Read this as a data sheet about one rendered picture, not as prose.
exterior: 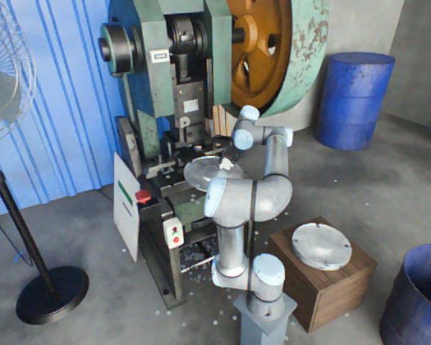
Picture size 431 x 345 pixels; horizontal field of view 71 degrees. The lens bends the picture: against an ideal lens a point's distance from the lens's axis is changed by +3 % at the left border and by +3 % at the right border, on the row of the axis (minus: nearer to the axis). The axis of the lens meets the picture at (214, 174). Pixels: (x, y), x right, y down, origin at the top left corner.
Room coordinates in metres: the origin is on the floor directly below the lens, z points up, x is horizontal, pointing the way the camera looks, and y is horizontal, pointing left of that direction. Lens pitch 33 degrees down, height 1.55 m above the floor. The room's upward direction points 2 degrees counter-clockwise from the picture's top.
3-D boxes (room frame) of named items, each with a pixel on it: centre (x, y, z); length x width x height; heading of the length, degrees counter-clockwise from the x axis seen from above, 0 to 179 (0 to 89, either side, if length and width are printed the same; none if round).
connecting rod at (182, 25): (1.44, 0.14, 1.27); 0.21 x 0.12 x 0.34; 28
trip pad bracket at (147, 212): (1.09, 0.31, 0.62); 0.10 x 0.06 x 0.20; 118
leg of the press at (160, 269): (1.44, 0.45, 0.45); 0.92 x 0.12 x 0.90; 28
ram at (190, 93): (1.40, 0.12, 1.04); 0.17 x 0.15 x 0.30; 28
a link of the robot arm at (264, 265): (0.74, -0.18, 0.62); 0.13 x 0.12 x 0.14; 79
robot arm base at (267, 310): (0.74, -0.19, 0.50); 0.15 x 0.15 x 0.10
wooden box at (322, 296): (1.12, -0.55, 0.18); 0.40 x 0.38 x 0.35; 25
